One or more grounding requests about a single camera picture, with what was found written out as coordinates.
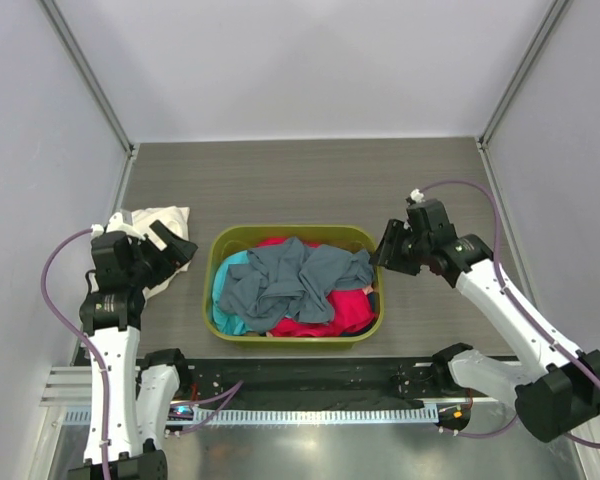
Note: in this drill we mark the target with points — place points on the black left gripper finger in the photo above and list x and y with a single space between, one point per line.
175 246
178 258

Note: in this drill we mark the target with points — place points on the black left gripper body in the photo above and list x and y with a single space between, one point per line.
149 265

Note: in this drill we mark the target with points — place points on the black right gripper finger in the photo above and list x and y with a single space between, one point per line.
400 262
389 250

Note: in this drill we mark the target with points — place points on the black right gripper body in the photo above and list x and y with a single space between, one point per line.
416 244

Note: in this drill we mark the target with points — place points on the cream white t shirt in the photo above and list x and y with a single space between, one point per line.
173 218

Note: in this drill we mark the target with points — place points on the olive green plastic bin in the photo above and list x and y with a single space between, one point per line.
243 237

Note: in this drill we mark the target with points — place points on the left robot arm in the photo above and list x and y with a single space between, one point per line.
130 397

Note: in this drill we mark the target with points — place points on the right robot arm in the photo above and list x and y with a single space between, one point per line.
555 386

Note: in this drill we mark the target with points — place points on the red t shirt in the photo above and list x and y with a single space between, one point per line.
330 315

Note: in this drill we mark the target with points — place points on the grey blue t shirt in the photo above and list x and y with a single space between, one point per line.
295 285

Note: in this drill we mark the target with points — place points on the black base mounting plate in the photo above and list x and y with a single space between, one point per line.
323 383

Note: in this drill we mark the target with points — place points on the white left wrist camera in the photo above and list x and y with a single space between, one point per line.
120 221

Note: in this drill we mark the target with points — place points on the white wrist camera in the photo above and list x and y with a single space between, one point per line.
120 221
416 196

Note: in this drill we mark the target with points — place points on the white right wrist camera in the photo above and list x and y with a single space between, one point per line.
416 196

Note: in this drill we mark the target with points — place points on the right aluminium corner post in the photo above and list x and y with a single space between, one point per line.
550 21

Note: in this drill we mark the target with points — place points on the aluminium corner post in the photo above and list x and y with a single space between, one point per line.
75 53
550 21

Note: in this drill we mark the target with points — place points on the aluminium frame rail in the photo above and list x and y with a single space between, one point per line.
69 386

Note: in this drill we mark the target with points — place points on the white slotted cable duct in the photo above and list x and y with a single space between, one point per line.
81 416

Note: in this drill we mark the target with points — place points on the left aluminium corner post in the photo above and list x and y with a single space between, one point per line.
75 53

